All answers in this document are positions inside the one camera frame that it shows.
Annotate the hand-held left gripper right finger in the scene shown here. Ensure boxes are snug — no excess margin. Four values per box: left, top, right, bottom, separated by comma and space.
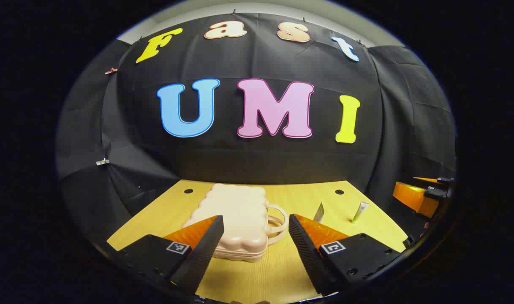
288, 214, 403, 295

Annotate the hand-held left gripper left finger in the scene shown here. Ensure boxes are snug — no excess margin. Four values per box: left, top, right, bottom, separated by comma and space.
113, 215, 224, 295

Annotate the white skin care tube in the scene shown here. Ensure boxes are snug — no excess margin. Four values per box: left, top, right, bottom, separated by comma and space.
351, 201, 370, 224

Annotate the pink scalloped suitcase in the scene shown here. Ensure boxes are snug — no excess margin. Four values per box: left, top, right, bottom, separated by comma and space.
182, 183, 289, 263

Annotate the black backdrop cloth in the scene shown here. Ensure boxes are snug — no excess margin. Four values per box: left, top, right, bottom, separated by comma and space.
56, 12, 458, 250

